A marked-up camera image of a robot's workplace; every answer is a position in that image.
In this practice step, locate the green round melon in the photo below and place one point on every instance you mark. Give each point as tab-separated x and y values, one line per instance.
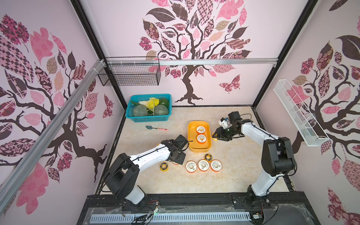
140	111
161	110

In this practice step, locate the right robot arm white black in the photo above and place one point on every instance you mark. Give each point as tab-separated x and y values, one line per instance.
277	157

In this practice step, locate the green round melon right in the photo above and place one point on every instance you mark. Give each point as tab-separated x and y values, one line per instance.
161	110

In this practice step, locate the dark green avocado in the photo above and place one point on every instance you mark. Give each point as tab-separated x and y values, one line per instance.
164	102

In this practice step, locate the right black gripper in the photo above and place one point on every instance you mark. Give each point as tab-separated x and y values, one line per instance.
222	133

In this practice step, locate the yellow white cabbage toy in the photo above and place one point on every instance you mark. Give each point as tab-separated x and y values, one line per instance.
151	103

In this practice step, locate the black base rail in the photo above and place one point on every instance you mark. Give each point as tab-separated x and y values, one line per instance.
279	208

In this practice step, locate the white cable duct strip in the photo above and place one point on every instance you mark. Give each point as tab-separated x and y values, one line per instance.
123	218

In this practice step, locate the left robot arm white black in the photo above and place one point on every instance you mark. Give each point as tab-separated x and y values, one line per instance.
121	177

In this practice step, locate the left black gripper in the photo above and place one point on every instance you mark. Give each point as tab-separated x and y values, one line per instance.
180	160

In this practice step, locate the white wire wall shelf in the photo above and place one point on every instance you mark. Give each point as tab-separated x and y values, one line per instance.
292	98

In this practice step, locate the green round melon left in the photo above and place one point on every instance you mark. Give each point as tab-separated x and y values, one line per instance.
140	111

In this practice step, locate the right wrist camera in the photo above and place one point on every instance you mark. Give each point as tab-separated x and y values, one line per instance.
225	123

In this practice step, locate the spoon with pink handle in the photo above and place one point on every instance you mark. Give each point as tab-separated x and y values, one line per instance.
151	127

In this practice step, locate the black wire wall basket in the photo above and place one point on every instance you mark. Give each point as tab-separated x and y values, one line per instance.
131	71

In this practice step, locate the yellow plastic storage box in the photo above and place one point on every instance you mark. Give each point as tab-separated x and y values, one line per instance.
192	136

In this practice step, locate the black yellow tape roll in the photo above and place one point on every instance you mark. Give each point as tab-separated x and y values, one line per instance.
164	166
208	157

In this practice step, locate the black yellow tape roll right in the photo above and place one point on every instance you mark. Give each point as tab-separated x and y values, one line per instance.
208	157

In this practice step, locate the black yellow tape roll lower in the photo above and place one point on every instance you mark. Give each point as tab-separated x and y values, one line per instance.
164	166

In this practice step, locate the teal plastic basket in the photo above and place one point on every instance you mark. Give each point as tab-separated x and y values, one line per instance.
150	117

